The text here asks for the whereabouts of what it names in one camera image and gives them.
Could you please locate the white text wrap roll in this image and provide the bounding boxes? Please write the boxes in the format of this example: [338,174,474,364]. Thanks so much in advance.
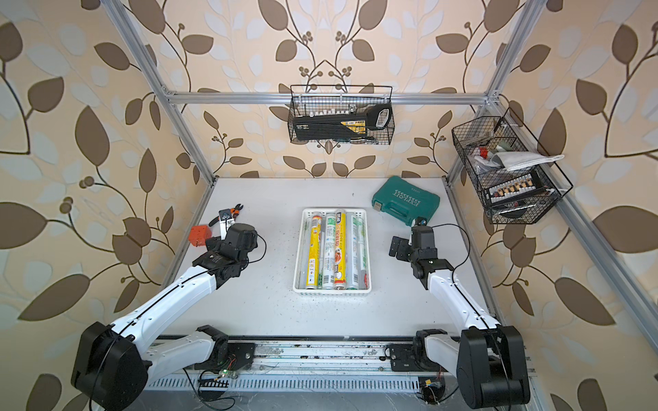
[347,213,360,289]

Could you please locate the green red-cap wrap roll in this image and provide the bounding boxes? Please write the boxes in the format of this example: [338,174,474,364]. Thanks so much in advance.
[297,217,309,289]

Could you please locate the white plastic perforated basket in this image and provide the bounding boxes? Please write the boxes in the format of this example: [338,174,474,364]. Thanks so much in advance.
[292,208,372,296]

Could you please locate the white green wrap roll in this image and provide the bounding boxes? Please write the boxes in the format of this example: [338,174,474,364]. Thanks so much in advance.
[357,217,368,289]

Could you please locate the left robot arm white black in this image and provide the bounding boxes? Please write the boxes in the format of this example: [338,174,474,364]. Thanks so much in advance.
[71,238,258,410]

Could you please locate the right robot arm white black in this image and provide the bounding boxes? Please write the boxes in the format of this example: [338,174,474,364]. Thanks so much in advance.
[389,227,531,409]

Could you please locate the socket set in right basket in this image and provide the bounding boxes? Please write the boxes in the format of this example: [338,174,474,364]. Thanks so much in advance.
[485,171,549,206]

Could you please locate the white paper in right basket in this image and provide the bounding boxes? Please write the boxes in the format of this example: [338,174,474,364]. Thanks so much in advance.
[492,152,565,171]

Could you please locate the black yellow tool in basket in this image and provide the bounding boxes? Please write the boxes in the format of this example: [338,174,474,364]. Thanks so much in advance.
[288,103,395,145]

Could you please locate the red black pliers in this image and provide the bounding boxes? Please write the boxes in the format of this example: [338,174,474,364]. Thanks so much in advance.
[208,203,243,227]

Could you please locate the green plastic tool case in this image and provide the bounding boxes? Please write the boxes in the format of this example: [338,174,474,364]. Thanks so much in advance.
[372,176,440,227]

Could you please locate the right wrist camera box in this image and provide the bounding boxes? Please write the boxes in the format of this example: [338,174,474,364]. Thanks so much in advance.
[411,225,438,260]

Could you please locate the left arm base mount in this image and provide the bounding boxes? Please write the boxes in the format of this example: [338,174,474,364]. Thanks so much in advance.
[188,342,256,371]

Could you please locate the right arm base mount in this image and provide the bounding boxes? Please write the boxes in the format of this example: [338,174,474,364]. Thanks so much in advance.
[385,344,447,373]

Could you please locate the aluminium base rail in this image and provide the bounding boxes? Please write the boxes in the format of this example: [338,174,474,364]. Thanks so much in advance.
[109,337,537,377]

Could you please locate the right wall wire basket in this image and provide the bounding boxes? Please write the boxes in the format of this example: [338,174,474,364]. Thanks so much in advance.
[452,109,573,224]

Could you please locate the wall wire basket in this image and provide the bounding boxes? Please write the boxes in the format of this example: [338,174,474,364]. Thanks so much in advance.
[287,83,395,145]
[452,109,573,224]

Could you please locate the back wall wire basket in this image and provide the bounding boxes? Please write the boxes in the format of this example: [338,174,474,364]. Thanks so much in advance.
[287,83,395,145]

